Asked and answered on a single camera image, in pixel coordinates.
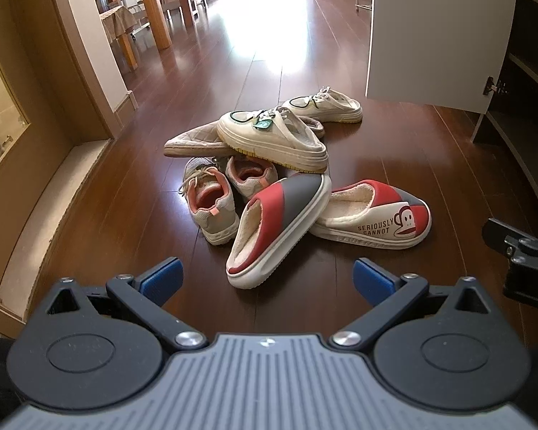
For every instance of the dark shoe cabinet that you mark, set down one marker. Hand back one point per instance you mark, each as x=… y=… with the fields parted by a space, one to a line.
x=529 y=112

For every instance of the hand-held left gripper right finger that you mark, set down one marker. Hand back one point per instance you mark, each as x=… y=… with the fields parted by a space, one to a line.
x=373 y=277

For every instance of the wooden display cabinet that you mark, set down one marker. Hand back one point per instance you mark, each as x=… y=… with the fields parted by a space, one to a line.
x=94 y=53

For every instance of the white mule sneaker green tag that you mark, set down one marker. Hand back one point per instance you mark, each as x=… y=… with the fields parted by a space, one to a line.
x=269 y=143

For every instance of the white cabinet door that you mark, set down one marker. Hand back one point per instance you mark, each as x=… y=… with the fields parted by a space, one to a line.
x=430 y=31

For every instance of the beige quilted slipper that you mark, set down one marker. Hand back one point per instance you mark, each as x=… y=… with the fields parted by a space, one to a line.
x=192 y=141

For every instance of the wooden chair with beige cushion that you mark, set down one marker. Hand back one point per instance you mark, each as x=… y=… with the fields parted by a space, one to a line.
x=116 y=22

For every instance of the red grey plush slipper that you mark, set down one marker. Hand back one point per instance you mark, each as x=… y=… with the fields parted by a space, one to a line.
x=376 y=219
x=287 y=215

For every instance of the grey pink sneaker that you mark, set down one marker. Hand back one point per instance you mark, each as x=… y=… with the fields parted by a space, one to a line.
x=210 y=206
x=251 y=179

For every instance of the wooden table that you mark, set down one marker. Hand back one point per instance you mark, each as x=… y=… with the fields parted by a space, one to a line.
x=159 y=13

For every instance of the metal door hinge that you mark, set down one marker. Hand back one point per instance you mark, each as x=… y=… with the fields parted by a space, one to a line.
x=493 y=86

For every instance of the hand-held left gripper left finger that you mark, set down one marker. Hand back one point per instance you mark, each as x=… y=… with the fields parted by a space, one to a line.
x=161 y=277

